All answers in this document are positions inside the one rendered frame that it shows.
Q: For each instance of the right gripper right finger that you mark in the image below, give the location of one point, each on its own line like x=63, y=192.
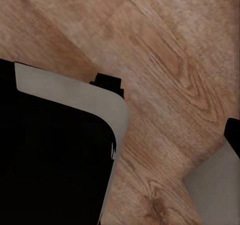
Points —
x=232, y=134

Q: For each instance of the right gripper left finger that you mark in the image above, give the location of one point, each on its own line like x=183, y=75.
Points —
x=12, y=135

